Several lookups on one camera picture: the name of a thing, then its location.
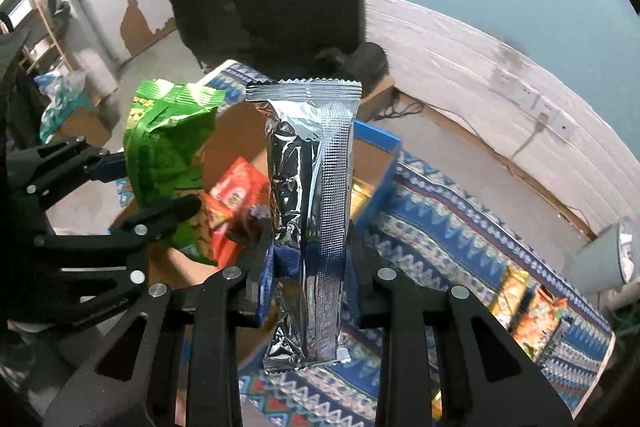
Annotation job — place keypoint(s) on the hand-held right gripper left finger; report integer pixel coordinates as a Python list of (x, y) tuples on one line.
[(265, 292)]

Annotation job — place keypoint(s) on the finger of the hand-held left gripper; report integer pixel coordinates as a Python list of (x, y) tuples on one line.
[(165, 214), (112, 168)]

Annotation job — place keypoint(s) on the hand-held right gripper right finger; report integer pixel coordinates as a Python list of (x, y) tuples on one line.
[(353, 292)]

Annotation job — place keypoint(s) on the large orange snack packet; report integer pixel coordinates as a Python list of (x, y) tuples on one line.
[(235, 192)]

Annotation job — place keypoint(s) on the silver foil snack packet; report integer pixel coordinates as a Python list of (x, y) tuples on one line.
[(305, 207)]

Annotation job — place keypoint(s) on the blue cardboard box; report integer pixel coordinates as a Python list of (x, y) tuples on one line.
[(235, 132)]

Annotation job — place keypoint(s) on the brown cardboard carton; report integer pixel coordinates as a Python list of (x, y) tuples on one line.
[(87, 127)]

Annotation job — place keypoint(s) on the pale blue plastic bag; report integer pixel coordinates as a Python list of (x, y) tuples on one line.
[(60, 97)]

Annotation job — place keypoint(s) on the blue patterned blanket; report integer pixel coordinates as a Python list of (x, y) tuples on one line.
[(450, 227)]

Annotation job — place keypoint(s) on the yellow orange snack packet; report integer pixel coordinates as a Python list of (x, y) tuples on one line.
[(510, 297)]

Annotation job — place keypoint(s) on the wooden rack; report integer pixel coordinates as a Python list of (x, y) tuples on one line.
[(42, 7)]

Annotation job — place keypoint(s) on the orange green snack packet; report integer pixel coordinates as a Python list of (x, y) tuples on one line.
[(540, 322)]

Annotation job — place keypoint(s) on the small brown cardboard box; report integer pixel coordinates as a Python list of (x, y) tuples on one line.
[(377, 97)]

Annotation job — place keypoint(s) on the black round device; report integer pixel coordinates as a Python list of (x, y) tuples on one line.
[(370, 62)]

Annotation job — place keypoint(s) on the grey trash bin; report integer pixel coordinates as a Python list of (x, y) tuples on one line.
[(600, 257)]

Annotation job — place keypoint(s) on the white wall socket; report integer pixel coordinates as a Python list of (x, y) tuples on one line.
[(565, 127), (527, 95), (545, 111), (505, 80)]

